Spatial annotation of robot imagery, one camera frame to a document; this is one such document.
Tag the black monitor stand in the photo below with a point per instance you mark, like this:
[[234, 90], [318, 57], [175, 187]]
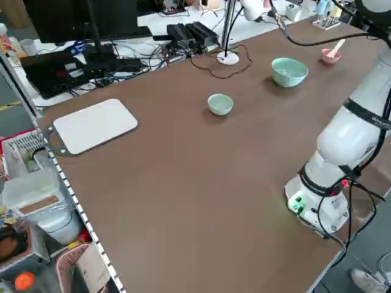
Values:
[[97, 45]]

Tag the cream spoon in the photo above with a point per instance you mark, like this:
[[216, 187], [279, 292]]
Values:
[[338, 46]]

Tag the small white box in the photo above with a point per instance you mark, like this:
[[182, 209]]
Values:
[[293, 13]]

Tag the black power supply box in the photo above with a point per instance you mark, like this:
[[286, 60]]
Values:
[[203, 30], [180, 32]]

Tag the white board grey rim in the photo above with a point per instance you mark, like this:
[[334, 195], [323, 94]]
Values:
[[94, 125]]

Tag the clear bottle orange drink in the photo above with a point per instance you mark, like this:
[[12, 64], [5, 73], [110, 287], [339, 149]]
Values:
[[6, 42]]

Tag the red fruit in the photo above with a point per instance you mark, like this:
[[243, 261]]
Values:
[[84, 235]]

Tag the aluminium table edge rail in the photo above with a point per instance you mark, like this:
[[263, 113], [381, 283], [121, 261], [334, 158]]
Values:
[[82, 213]]

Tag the black keyboard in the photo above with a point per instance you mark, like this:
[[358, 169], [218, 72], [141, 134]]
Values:
[[134, 33]]

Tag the large green bowl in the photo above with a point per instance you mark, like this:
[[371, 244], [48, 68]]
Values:
[[287, 81]]

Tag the grey box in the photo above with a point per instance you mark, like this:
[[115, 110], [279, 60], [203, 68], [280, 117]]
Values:
[[36, 244]]

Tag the white plastic basket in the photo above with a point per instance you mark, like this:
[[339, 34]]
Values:
[[23, 142]]

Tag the black phone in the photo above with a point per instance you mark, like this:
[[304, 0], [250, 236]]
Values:
[[162, 38]]

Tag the orange cap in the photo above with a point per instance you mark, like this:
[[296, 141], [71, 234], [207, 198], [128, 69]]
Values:
[[24, 281]]

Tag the clear plastic container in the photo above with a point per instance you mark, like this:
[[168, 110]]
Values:
[[30, 189]]

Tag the aluminium frame leg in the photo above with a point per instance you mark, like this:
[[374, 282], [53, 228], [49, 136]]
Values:
[[21, 91]]

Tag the white cup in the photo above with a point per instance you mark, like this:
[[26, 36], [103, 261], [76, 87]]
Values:
[[28, 47]]

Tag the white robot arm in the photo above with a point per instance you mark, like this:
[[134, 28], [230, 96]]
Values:
[[345, 143]]

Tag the blue cup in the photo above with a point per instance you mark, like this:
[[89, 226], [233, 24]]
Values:
[[322, 6]]

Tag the small green bowl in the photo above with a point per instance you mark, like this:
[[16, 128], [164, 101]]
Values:
[[220, 108]]

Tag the aluminium frame post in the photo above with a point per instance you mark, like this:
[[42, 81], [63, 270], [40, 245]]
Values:
[[227, 24]]

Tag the black monitor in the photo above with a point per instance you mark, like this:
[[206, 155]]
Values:
[[61, 18]]

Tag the pink plastic basket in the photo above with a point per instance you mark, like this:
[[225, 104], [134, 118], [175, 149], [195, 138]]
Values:
[[65, 265]]

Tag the white paper box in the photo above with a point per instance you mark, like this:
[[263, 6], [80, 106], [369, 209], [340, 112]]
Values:
[[91, 268]]

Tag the yellow cup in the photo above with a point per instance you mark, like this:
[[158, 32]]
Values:
[[336, 11]]

